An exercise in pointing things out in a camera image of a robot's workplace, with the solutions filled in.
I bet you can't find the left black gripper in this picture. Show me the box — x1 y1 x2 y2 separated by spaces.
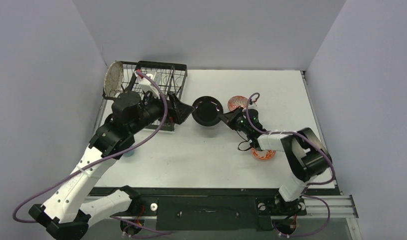
129 87 194 135

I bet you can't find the black round plate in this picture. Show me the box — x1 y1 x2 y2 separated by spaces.
192 96 224 127

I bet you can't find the white and blue cup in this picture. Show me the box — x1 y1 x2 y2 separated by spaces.
122 150 135 158

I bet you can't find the speckled oval plate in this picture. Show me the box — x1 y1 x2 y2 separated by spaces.
103 61 124 99

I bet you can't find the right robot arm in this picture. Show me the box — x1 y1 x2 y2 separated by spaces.
218 107 333 214

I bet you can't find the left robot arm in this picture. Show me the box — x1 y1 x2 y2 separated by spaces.
29 91 194 240

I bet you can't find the red patterned upturned bowl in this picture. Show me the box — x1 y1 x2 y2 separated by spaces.
227 95 251 112

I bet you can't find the orange floral bowl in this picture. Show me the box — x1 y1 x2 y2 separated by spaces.
251 148 276 161

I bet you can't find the black wire dish rack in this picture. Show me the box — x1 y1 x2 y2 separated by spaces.
102 61 188 134

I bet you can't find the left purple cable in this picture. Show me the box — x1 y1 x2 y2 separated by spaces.
12 70 169 224

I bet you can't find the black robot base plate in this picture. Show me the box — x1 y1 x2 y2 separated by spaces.
74 187 324 233

